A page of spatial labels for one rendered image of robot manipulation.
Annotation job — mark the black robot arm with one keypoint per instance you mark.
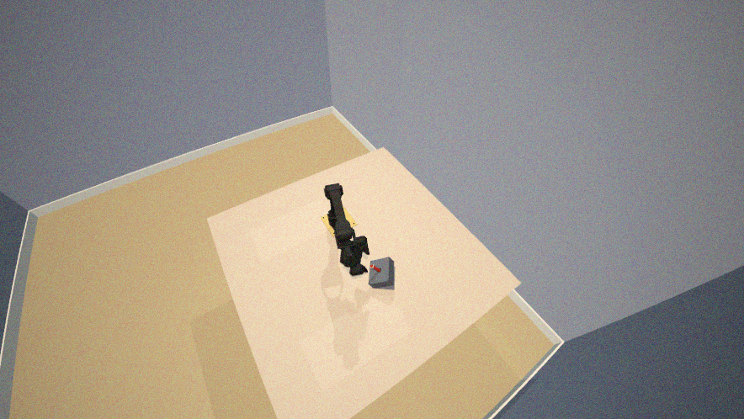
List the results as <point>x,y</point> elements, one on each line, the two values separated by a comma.
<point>342,229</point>

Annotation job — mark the grey square panel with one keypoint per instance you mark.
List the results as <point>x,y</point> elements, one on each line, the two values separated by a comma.
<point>385,279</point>

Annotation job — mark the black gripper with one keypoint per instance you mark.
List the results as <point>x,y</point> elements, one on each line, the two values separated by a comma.
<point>361,246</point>

